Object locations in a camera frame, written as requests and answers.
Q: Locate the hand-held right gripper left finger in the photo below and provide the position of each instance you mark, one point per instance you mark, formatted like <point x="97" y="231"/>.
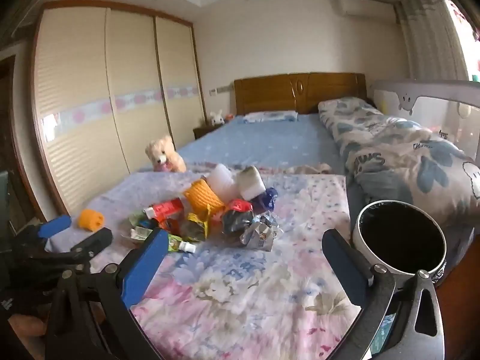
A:
<point x="144" y="266"/>

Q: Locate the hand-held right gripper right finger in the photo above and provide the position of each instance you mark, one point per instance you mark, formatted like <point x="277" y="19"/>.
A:
<point x="345" y="266"/>

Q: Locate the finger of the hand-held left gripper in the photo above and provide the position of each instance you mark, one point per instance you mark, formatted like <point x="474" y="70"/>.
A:
<point x="93" y="240"/>
<point x="54" y="227"/>

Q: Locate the white bin with black liner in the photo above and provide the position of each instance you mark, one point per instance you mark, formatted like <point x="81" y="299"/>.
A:
<point x="401" y="240"/>

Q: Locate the red milk carton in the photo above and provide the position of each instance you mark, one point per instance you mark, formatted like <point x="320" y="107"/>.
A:
<point x="168" y="208"/>

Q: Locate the large orange foam net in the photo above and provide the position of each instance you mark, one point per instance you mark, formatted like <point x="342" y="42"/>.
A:
<point x="202" y="195"/>

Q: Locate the white foam block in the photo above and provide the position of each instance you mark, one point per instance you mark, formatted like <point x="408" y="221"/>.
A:
<point x="251" y="183"/>

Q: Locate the person's left hand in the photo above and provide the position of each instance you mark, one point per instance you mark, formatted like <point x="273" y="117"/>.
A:
<point x="24" y="325"/>

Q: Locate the green and white wrapper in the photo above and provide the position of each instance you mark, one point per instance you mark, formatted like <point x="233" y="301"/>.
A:
<point x="137" y="227"/>

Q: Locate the green pouch with white cap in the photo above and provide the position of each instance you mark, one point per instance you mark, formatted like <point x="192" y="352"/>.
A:
<point x="179" y="243"/>

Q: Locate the yellow snack wrapper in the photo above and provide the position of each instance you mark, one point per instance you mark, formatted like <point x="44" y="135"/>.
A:
<point x="197" y="227"/>

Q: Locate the teal booklet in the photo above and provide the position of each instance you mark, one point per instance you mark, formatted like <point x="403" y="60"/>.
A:
<point x="384" y="330"/>

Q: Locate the crumpled silver wrapper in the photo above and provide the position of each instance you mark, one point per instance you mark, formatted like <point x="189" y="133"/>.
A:
<point x="260" y="234"/>

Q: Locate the floral blanket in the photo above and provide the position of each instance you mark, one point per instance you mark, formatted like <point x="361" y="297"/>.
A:
<point x="240" y="288"/>

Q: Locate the blue wrapper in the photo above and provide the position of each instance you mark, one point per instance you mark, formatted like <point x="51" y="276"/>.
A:
<point x="268" y="197"/>

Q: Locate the beige patterned cloth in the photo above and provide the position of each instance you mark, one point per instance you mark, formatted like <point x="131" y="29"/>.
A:
<point x="311" y="168"/>

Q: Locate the crumpled red-print snack bag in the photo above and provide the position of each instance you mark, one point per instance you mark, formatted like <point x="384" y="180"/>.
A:
<point x="237" y="217"/>

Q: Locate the beige teddy bear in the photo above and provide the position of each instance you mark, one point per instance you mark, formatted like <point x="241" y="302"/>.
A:
<point x="165" y="153"/>

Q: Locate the cloud print duvet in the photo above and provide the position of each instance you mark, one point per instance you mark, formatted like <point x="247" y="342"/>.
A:
<point x="393" y="150"/>

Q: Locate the dark wooden nightstand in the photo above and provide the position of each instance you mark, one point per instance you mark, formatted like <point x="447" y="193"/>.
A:
<point x="202" y="131"/>

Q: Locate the wooden bed with blue sheet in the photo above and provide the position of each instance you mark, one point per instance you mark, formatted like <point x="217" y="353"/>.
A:
<point x="262" y="138"/>

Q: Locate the white rabbit plush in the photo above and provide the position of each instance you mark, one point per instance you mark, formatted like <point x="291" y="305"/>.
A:
<point x="216" y="118"/>

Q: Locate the blue printed pillow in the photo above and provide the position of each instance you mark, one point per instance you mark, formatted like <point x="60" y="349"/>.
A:
<point x="270" y="116"/>

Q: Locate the cream sliding door wardrobe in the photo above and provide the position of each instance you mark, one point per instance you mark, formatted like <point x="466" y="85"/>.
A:
<point x="131" y="63"/>

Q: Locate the grey patterned curtain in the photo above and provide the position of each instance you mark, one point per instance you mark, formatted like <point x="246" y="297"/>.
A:
<point x="427" y="37"/>

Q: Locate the white air conditioner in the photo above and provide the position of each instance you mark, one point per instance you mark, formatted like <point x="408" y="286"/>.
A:
<point x="365" y="5"/>

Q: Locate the grey bed guard rail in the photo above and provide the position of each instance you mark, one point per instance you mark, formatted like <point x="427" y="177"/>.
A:
<point x="397" y="93"/>

